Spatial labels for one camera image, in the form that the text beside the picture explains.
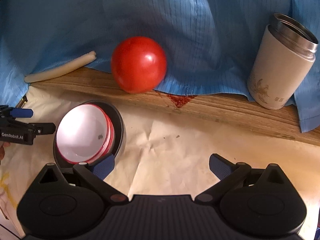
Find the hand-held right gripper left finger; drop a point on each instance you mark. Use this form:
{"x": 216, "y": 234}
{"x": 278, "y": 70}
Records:
{"x": 103, "y": 167}

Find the wooden shelf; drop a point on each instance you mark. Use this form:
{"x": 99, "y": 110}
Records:
{"x": 225, "y": 115}

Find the steel bowl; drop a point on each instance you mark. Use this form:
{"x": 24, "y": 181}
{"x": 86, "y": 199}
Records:
{"x": 120, "y": 132}

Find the person's left hand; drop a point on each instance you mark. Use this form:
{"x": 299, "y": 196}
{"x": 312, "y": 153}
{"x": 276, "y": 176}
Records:
{"x": 3, "y": 151}

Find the light blue garment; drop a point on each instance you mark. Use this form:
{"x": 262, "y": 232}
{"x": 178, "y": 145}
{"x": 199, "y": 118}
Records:
{"x": 175, "y": 17}

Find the red tomato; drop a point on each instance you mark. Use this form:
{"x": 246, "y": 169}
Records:
{"x": 138, "y": 63}

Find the pale rolled stick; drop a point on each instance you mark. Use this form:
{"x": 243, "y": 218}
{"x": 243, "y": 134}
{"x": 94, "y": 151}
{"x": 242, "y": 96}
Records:
{"x": 62, "y": 67}

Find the white thermos cup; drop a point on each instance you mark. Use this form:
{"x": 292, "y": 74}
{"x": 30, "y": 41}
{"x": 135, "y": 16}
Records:
{"x": 277, "y": 67}

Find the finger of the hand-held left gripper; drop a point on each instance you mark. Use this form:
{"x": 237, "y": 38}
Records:
{"x": 43, "y": 128}
{"x": 22, "y": 112}

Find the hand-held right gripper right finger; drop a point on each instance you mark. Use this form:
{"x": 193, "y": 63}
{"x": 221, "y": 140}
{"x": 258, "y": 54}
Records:
{"x": 221, "y": 167}

